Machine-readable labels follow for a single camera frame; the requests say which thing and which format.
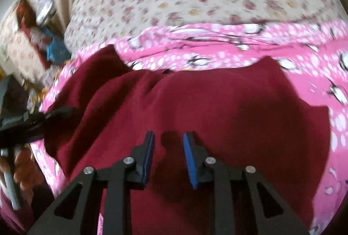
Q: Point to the maroon garment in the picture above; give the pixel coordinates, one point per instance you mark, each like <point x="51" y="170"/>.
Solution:
<point x="204" y="104"/>

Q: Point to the pink penguin print blanket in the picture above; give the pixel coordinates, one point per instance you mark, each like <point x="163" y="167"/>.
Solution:
<point x="217" y="42"/>

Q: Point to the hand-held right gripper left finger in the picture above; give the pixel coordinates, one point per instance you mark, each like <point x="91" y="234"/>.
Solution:
<point x="149" y="153"/>

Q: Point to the blue plastic bag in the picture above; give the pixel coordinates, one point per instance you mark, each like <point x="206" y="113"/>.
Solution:
<point x="57" y="47"/>

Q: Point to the silver metal lid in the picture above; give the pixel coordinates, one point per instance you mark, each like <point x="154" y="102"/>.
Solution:
<point x="45" y="10"/>

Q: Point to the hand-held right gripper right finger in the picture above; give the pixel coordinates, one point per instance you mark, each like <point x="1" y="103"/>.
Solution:
<point x="189" y="156"/>

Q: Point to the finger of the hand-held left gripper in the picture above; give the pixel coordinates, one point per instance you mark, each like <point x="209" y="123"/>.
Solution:
<point x="61" y="113"/>

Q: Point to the person's left hand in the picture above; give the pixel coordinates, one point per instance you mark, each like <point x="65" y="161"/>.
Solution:
<point x="27" y="169"/>

